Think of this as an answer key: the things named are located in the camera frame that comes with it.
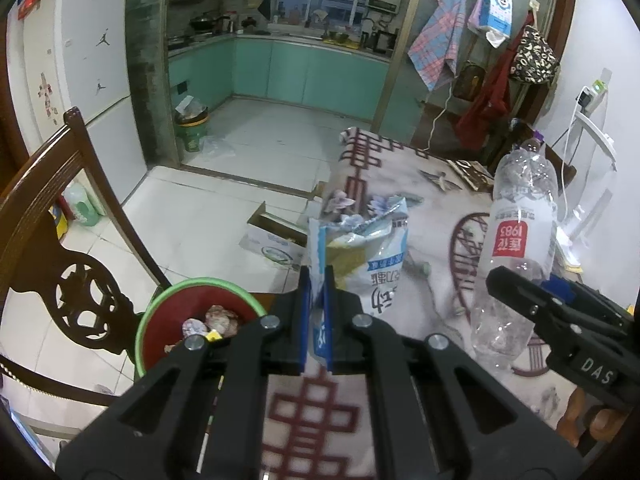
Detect white desk lamp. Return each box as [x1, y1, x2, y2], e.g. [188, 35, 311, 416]
[555, 110, 618, 266]

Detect teal kitchen cabinets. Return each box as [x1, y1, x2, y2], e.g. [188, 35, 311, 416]
[167, 35, 393, 126]

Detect green detergent bottle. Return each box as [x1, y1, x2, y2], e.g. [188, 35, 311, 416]
[62, 182, 103, 228]

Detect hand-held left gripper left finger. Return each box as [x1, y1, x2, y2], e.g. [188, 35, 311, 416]
[55, 266, 313, 480]

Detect plaid towel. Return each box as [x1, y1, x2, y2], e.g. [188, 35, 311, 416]
[407, 0, 468, 92]

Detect red basin with green rim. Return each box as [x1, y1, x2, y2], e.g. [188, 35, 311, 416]
[135, 277, 268, 378]

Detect green kitchen waste bin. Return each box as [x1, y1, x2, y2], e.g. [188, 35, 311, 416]
[173, 95, 211, 155]

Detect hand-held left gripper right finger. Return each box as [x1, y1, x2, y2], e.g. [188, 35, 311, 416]
[322, 265, 583, 480]

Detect letter-patterned bag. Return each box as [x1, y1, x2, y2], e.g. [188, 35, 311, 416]
[509, 25, 561, 85]

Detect person's right hand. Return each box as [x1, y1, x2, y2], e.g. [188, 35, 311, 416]
[557, 387, 626, 453]

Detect brown bag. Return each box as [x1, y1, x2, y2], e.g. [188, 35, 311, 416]
[452, 60, 485, 101]

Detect white power strip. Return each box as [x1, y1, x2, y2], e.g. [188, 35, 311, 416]
[580, 80, 611, 111]

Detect cardboard box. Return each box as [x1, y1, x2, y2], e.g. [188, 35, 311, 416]
[239, 201, 326, 266]

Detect white blue snack packet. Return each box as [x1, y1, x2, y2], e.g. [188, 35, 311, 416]
[306, 195, 411, 368]

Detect red cloth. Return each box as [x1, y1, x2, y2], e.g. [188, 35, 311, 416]
[454, 50, 521, 151]

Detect white refrigerator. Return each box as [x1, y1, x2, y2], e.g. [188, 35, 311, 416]
[7, 0, 148, 211]

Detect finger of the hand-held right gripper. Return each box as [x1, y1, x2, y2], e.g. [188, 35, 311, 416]
[486, 266, 586, 356]
[540, 277, 631, 326]

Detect carved wooden chair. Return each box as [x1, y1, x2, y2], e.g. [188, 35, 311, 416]
[0, 107, 173, 408]

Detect clear crushed plastic bottle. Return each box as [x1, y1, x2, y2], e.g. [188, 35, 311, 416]
[470, 140, 560, 373]

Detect white blue hanging bag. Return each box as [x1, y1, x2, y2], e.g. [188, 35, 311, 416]
[470, 0, 516, 48]

